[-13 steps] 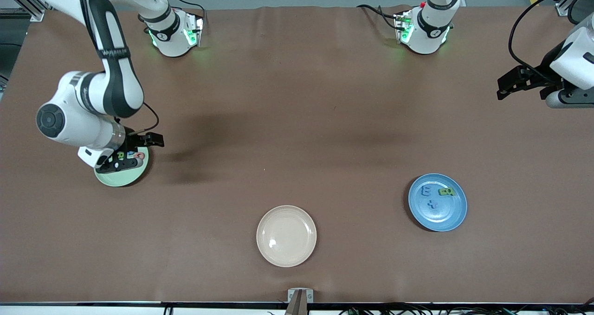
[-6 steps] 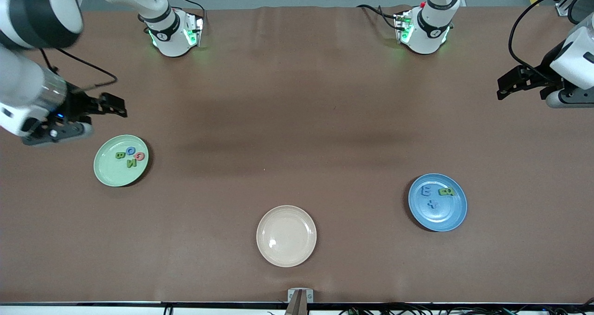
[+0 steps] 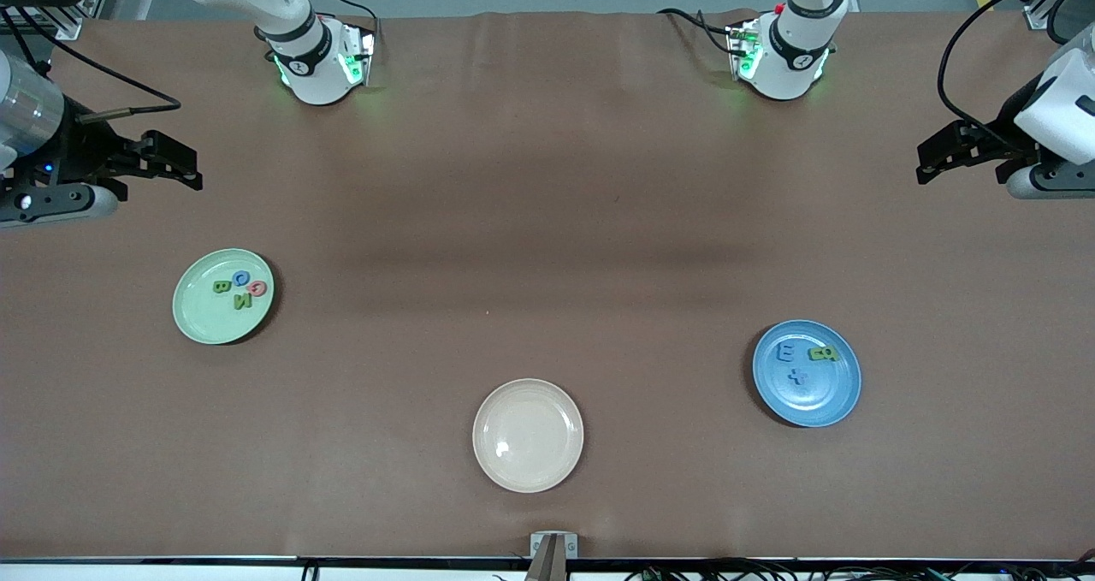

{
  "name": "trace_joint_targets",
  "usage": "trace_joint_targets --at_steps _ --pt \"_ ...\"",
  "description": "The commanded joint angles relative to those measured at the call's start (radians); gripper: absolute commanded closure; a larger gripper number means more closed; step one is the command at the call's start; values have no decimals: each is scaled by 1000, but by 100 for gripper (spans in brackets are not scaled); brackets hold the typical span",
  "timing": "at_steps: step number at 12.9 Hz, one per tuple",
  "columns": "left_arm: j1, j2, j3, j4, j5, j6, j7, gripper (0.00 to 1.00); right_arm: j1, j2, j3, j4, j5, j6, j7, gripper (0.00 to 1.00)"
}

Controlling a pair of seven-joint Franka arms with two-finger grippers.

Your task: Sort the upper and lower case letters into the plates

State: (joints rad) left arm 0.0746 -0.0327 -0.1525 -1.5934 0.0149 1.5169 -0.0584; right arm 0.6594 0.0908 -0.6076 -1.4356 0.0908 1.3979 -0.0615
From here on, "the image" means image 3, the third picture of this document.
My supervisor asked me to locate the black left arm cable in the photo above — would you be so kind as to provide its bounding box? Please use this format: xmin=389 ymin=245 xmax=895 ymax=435
xmin=938 ymin=0 xmax=1095 ymax=133

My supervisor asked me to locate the light green plate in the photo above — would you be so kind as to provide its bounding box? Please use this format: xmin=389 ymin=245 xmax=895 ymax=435
xmin=171 ymin=248 xmax=275 ymax=346

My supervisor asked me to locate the grey metal bracket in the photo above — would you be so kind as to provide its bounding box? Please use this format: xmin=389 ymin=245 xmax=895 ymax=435
xmin=526 ymin=531 xmax=579 ymax=581

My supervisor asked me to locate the black left base cable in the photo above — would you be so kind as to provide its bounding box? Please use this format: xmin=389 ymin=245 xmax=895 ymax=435
xmin=657 ymin=8 xmax=738 ymax=56

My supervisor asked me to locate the beige plate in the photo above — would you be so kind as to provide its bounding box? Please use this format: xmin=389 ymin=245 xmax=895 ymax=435
xmin=472 ymin=378 xmax=585 ymax=494

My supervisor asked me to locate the aluminium frame profile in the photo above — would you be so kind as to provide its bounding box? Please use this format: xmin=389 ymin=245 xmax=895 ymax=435
xmin=0 ymin=0 xmax=116 ymax=41
xmin=1022 ymin=0 xmax=1066 ymax=31

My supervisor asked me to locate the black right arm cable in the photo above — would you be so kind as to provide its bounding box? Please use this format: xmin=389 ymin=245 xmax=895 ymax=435
xmin=0 ymin=8 xmax=182 ymax=126

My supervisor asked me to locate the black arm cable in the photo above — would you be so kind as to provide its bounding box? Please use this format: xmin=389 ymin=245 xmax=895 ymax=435
xmin=938 ymin=0 xmax=1095 ymax=133
xmin=0 ymin=8 xmax=182 ymax=126

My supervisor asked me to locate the brown table cover mat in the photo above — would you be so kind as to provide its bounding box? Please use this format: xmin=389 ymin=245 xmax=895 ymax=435
xmin=0 ymin=9 xmax=1095 ymax=560

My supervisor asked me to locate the black base cable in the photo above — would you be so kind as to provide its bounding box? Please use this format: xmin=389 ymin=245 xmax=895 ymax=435
xmin=252 ymin=0 xmax=382 ymax=62
xmin=657 ymin=8 xmax=738 ymax=56

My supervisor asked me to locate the black right base cable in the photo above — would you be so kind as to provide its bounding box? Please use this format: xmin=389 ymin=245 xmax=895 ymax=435
xmin=252 ymin=0 xmax=382 ymax=62

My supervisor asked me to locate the blue plate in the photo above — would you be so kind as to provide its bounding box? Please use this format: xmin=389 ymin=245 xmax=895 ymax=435
xmin=752 ymin=319 xmax=862 ymax=429

